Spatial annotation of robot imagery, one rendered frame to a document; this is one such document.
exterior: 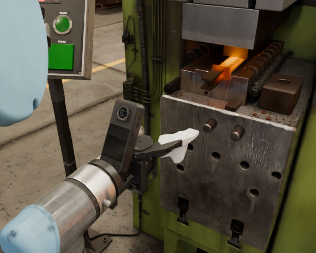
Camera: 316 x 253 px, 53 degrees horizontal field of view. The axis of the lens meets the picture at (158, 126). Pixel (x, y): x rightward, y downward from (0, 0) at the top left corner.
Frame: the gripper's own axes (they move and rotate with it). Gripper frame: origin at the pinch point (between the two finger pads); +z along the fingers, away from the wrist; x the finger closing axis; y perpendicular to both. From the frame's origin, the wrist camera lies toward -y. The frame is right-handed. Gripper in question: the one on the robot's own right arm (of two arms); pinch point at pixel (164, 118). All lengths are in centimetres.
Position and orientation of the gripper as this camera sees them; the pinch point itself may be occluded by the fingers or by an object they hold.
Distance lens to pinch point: 62.6
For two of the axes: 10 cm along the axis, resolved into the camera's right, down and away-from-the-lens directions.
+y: 0.0, 8.6, 5.1
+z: 5.2, -4.3, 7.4
